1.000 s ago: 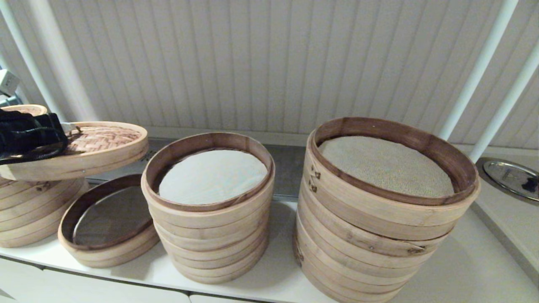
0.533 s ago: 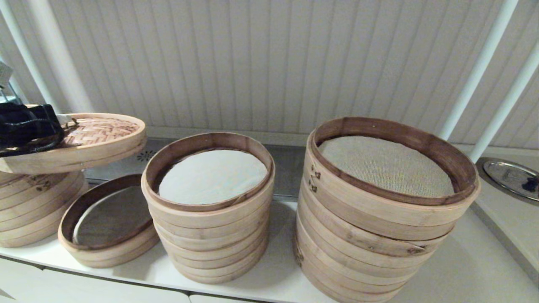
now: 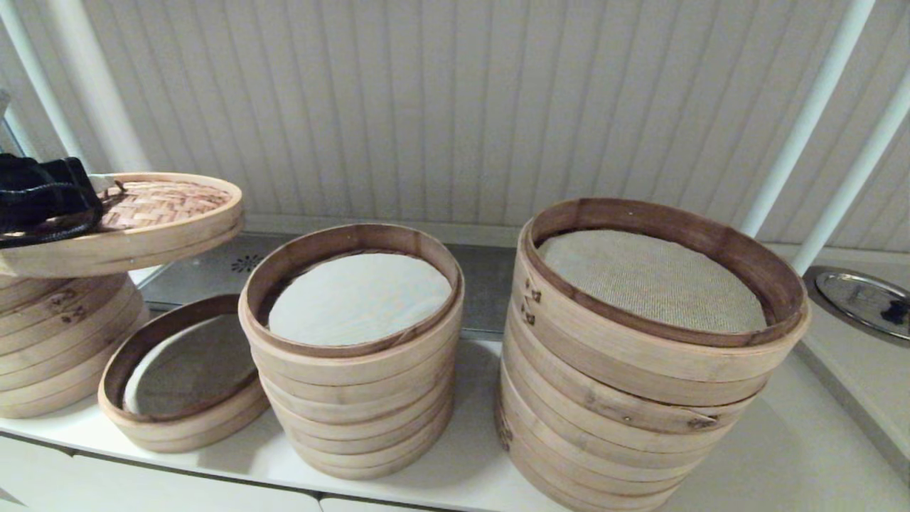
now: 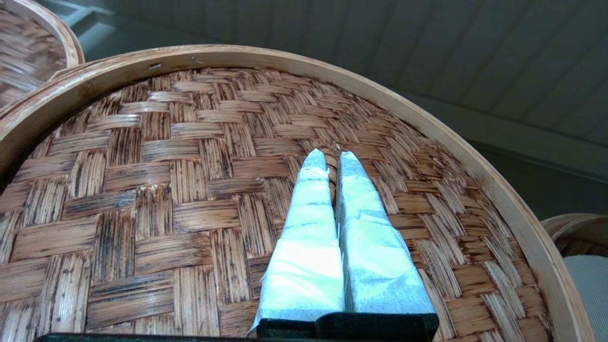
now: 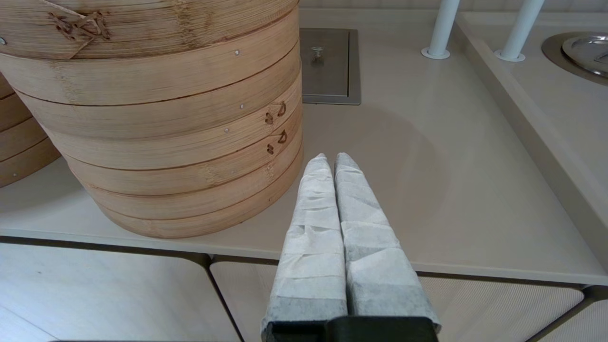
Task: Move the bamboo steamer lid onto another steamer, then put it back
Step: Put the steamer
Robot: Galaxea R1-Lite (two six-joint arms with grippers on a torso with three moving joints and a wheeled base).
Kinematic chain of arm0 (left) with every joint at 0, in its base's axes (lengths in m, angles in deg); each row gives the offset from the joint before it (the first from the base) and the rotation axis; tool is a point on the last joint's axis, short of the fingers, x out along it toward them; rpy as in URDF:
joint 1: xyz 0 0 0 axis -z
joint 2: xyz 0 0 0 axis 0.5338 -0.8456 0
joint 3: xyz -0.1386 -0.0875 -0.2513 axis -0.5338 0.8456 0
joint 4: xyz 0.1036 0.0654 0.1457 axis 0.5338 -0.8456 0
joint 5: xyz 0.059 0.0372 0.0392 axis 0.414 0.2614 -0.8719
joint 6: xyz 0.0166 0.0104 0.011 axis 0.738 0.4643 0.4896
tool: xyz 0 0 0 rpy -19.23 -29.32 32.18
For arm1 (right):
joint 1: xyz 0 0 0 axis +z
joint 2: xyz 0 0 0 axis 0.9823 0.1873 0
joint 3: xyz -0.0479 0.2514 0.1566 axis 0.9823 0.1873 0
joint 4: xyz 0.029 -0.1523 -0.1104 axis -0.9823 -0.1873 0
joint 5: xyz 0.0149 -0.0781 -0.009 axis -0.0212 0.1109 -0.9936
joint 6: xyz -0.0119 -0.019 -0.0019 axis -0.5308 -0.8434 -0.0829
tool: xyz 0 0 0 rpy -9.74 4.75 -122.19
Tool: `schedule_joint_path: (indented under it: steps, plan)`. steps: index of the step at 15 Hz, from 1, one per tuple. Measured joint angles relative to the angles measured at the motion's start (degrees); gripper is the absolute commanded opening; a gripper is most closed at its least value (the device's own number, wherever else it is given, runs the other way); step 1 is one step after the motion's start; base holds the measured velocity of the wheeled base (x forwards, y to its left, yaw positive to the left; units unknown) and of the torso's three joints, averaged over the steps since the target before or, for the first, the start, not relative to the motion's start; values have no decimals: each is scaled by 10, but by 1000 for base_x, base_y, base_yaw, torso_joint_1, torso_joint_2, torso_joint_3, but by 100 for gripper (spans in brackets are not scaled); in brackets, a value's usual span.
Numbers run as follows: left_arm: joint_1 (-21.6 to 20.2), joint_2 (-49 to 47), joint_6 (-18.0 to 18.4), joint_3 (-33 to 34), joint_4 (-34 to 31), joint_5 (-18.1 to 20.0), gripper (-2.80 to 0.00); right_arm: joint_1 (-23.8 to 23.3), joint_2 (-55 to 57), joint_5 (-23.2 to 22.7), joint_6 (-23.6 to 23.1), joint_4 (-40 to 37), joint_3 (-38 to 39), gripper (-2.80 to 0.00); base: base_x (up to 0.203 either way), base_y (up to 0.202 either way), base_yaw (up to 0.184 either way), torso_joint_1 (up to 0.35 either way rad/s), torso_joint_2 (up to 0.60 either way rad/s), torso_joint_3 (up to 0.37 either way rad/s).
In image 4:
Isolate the bamboo steamer basket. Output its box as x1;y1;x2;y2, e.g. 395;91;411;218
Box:
541;213;608;259

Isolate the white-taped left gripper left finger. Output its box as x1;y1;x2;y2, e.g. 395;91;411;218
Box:
248;148;346;337

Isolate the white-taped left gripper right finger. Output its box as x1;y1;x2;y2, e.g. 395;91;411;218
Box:
335;151;440;328

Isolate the white round steamer liner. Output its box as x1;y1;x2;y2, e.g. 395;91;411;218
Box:
563;254;608;342

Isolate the woven bamboo steamer lid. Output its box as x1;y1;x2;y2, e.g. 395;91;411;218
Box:
0;44;597;342
0;0;85;110

